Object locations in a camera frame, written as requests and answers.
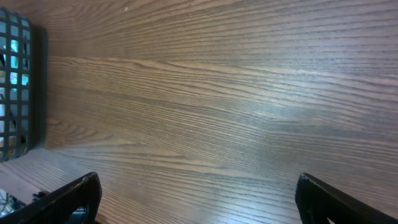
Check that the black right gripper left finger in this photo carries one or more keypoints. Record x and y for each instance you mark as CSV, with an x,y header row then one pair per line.
x,y
76,202

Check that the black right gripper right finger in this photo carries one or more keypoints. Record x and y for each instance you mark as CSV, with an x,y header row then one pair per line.
x,y
321,203

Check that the grey plastic shopping basket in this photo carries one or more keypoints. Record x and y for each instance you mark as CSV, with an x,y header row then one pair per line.
x,y
23,85

